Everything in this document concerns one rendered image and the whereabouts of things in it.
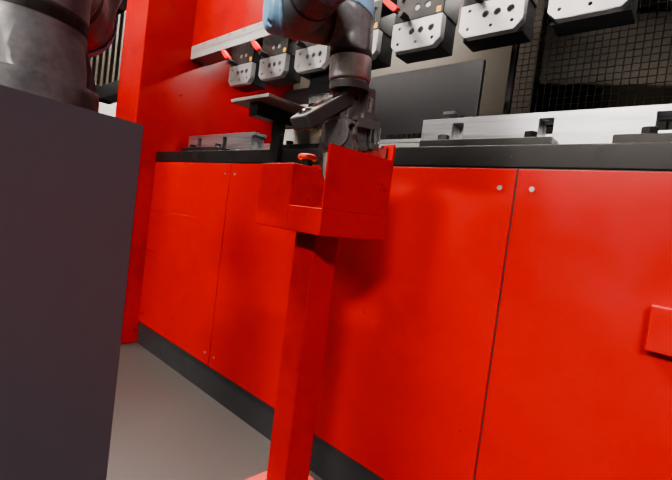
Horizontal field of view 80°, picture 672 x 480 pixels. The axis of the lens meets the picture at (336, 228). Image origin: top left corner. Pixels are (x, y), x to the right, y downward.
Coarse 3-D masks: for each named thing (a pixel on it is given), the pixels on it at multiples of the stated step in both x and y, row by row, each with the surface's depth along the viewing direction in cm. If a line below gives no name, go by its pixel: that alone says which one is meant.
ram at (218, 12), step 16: (208, 0) 179; (224, 0) 171; (240, 0) 163; (256, 0) 155; (208, 16) 179; (224, 16) 170; (240, 16) 162; (256, 16) 155; (208, 32) 178; (224, 32) 169; (256, 32) 154; (208, 48) 177; (224, 48) 169; (208, 64) 191
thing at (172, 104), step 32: (128, 0) 186; (160, 0) 175; (192, 0) 185; (128, 32) 184; (160, 32) 176; (192, 32) 187; (128, 64) 182; (160, 64) 178; (192, 64) 189; (224, 64) 201; (128, 96) 180; (160, 96) 179; (192, 96) 190; (224, 96) 203; (160, 128) 181; (192, 128) 192; (224, 128) 205; (256, 128) 219; (128, 288) 179; (128, 320) 181
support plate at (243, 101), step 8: (248, 96) 115; (256, 96) 112; (264, 96) 110; (272, 96) 110; (240, 104) 122; (248, 104) 120; (272, 104) 117; (280, 104) 116; (288, 104) 115; (296, 104) 116; (296, 112) 123
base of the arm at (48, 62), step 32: (0, 0) 38; (32, 0) 39; (0, 32) 38; (32, 32) 39; (64, 32) 42; (0, 64) 37; (32, 64) 38; (64, 64) 41; (64, 96) 41; (96, 96) 46
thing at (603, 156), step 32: (160, 160) 178; (192, 160) 159; (224, 160) 144; (256, 160) 132; (288, 160) 121; (416, 160) 92; (448, 160) 87; (480, 160) 82; (512, 160) 78; (544, 160) 74; (576, 160) 71; (608, 160) 68; (640, 160) 65
